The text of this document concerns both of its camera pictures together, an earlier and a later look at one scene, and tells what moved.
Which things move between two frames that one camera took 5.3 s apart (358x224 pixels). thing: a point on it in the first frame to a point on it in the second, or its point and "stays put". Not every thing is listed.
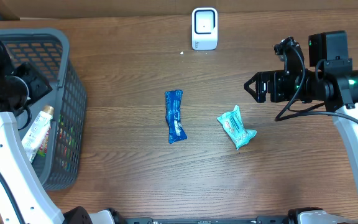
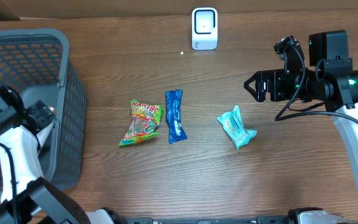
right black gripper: [275, 78] stays put
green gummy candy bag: [43, 149] to [145, 120]
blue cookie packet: [173, 107] stays put
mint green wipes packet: [232, 123] stays put
